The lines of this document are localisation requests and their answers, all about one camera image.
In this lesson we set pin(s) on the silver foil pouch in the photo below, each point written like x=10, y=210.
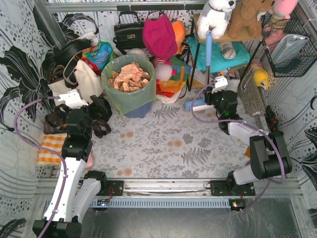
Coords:
x=288, y=47

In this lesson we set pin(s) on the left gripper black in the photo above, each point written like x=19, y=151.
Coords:
x=226, y=103

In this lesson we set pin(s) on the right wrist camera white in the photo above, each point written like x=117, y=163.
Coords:
x=219, y=84

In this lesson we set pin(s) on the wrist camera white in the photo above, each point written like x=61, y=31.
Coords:
x=72, y=99
x=219, y=84

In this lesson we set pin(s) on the black leather handbag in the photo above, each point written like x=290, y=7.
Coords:
x=128, y=36

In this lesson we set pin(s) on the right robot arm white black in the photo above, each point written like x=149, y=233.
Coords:
x=269, y=156

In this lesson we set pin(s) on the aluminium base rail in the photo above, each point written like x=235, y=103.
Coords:
x=187, y=193

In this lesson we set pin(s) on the brown patterned sandal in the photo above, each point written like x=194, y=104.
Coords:
x=55, y=122

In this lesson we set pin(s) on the blue trash bin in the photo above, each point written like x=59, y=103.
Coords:
x=139, y=112

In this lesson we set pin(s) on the cream canvas tote bag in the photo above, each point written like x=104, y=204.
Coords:
x=87, y=82

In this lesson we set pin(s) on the pink plush toy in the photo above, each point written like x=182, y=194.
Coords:
x=280, y=14

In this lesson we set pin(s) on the right white sneaker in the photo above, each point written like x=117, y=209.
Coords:
x=233, y=80

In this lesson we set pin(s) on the purple striped sock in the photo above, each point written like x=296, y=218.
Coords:
x=248, y=152

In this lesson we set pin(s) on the black wire basket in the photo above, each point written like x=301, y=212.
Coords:
x=305, y=59

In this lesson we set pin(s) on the rainbow striped bag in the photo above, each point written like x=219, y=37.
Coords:
x=169, y=93

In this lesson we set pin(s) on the teal folded cloth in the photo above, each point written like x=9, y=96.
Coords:
x=218, y=62

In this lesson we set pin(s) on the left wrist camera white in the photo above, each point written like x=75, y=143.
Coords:
x=72, y=99

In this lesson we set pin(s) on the black orange toy figure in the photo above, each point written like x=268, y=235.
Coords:
x=271, y=120

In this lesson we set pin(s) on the pink rolled cloth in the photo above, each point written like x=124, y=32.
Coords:
x=90, y=161

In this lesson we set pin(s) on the graphic print shirt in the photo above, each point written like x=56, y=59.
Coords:
x=223, y=72

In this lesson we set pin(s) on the pink white plush doll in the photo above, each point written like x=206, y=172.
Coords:
x=163, y=70

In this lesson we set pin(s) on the brown teddy bear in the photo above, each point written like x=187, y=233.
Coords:
x=245, y=15

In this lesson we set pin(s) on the white sheep plush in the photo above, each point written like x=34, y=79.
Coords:
x=138, y=52

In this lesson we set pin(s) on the white dog plush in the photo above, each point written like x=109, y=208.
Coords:
x=215, y=16

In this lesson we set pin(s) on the yellow duck plush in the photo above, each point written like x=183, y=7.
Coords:
x=260, y=75

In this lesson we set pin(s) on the magenta cloth bag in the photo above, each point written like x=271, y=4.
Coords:
x=159, y=38

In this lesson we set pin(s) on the orange plush toy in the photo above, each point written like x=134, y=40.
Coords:
x=179, y=31

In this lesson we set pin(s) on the black hat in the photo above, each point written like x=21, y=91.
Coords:
x=63, y=56

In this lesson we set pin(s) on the green trash bag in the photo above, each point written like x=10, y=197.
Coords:
x=126, y=102

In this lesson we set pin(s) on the colourful printed cloth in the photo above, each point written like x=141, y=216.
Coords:
x=97, y=57

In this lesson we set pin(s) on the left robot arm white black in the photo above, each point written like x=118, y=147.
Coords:
x=69, y=204

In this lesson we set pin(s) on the black metal wooden shelf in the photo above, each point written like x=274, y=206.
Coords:
x=244, y=36

